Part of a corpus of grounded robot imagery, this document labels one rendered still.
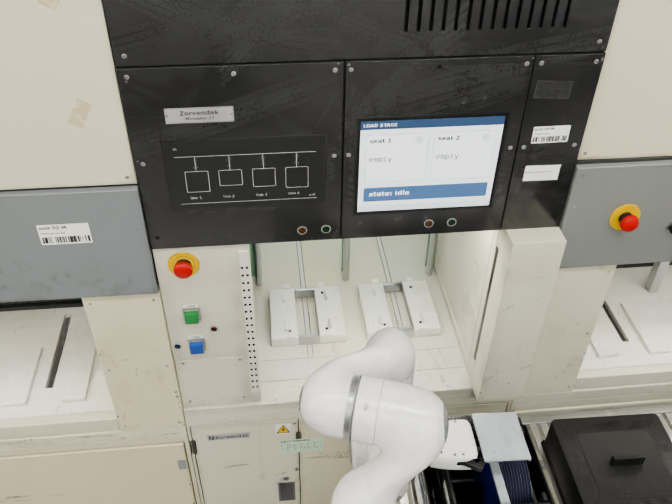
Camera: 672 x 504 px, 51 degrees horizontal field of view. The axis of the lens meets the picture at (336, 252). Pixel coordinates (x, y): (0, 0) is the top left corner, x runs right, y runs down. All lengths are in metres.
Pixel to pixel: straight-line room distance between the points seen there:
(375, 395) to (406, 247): 1.32
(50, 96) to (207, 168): 0.30
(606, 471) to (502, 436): 0.38
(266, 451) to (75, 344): 0.62
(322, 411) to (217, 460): 1.02
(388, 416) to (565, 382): 1.04
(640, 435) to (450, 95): 1.04
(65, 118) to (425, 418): 0.81
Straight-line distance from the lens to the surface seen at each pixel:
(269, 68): 1.28
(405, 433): 1.05
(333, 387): 1.06
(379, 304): 2.07
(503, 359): 1.79
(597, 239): 1.67
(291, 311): 2.04
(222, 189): 1.40
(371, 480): 1.10
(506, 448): 1.56
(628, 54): 1.46
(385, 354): 1.14
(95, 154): 1.39
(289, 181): 1.39
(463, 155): 1.42
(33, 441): 2.03
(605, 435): 1.94
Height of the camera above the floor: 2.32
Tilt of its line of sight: 39 degrees down
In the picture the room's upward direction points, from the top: 1 degrees clockwise
